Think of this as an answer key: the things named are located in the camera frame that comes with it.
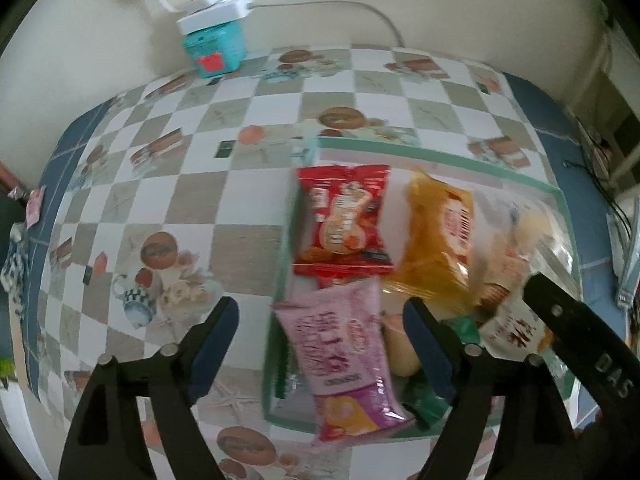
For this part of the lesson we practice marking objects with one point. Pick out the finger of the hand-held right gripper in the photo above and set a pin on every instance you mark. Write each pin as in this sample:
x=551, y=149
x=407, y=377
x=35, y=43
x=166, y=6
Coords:
x=575, y=340

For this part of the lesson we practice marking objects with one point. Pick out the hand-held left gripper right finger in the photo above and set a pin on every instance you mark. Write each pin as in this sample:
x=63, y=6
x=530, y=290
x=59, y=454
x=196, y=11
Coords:
x=425, y=355

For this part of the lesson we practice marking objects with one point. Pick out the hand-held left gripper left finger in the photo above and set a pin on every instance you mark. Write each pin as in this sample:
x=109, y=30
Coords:
x=215, y=350

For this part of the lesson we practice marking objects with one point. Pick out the small pale yellow cake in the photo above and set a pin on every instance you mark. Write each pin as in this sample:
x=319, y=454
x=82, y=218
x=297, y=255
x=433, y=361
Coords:
x=397, y=350

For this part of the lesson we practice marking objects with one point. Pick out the green biscuit packet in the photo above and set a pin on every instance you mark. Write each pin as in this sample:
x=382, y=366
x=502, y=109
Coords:
x=465, y=330

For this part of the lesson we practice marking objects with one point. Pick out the dark green snack packet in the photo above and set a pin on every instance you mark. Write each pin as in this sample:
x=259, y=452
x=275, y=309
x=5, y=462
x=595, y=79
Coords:
x=422, y=405

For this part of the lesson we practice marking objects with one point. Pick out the orange and white snack packet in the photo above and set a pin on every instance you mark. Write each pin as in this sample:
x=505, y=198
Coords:
x=515, y=330

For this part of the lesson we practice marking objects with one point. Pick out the pink snack packet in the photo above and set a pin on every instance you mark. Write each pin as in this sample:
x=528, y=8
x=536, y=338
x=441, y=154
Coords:
x=335, y=355

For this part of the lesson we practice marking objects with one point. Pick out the yellow snack packet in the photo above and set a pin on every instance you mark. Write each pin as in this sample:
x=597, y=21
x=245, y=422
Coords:
x=435, y=240

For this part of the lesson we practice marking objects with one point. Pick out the round bread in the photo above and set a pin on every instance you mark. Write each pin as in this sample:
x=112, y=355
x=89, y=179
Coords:
x=535, y=225

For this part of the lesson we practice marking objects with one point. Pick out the red snack packet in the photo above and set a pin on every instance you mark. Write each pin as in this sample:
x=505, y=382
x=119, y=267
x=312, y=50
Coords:
x=340, y=220

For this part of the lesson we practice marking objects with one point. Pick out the teal shallow cardboard box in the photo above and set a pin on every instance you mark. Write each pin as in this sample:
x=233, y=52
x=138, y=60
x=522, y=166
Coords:
x=397, y=185

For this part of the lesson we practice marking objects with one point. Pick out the checkered printed tablecloth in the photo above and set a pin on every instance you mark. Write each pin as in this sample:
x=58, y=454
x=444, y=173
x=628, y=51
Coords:
x=240, y=185

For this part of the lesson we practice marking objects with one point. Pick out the blue and white patterned cloth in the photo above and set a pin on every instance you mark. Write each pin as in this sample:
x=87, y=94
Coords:
x=12, y=270

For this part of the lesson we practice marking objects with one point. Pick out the small pink sachet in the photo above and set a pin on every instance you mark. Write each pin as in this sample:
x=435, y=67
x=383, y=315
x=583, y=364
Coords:
x=35, y=205

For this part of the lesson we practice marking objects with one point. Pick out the white chair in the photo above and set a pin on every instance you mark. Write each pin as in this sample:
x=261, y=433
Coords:
x=615, y=110

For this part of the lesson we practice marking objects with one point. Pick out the teal container with red label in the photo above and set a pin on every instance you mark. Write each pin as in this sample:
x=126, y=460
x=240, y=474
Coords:
x=215, y=50

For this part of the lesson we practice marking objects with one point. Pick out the white power strip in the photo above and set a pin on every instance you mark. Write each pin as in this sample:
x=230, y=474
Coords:
x=215, y=12

